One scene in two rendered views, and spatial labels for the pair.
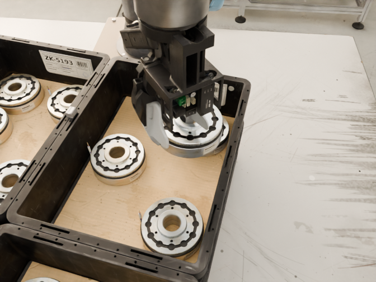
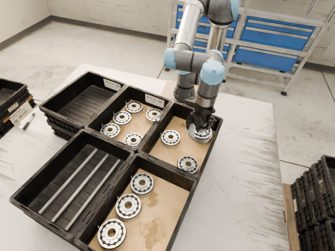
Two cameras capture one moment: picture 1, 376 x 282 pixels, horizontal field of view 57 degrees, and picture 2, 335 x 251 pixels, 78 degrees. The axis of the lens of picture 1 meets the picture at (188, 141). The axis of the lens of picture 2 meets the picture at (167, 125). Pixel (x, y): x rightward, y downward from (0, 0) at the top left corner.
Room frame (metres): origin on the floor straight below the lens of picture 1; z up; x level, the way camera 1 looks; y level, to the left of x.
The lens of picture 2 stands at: (-0.28, 0.08, 1.70)
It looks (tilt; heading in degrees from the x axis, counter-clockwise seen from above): 48 degrees down; 6
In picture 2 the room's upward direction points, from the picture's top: 5 degrees clockwise
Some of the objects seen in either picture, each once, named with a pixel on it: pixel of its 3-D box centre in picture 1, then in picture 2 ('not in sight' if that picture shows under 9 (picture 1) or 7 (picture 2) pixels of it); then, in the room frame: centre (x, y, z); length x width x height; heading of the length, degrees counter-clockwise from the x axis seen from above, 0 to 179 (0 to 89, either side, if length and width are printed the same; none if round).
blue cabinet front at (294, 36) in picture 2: not in sight; (269, 46); (2.23, -0.78, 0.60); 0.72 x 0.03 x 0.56; 85
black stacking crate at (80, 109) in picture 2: not in sight; (88, 102); (0.54, 0.65, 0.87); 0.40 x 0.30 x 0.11; 164
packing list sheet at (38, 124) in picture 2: not in sight; (49, 112); (0.56, 0.96, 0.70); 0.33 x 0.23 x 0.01; 175
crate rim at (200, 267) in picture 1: (147, 142); (183, 135); (0.38, 0.07, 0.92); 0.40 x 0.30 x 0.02; 164
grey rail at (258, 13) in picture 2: not in sight; (244, 11); (2.30, -0.38, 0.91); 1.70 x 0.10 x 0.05; 85
